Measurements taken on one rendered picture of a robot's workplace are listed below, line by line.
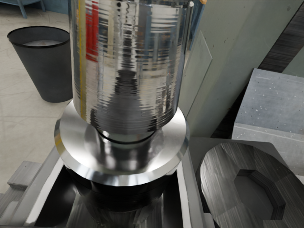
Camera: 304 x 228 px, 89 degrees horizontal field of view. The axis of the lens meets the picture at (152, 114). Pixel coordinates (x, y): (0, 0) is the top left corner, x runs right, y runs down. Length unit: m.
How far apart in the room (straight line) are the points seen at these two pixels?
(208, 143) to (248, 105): 0.33
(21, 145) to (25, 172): 1.32
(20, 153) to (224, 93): 1.53
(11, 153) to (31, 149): 0.13
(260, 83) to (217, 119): 0.17
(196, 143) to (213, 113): 0.38
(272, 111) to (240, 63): 0.16
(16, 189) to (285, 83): 0.63
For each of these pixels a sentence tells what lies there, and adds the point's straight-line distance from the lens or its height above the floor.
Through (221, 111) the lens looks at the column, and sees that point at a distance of 0.54.
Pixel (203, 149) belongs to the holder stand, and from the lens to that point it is 0.16.
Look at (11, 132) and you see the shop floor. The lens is 1.84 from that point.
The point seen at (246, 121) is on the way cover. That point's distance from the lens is 0.50.
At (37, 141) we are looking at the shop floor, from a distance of 1.67.
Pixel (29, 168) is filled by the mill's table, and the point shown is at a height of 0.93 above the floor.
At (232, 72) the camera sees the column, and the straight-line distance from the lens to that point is 0.47.
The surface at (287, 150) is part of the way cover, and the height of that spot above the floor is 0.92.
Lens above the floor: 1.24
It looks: 44 degrees down
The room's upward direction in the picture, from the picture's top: 12 degrees clockwise
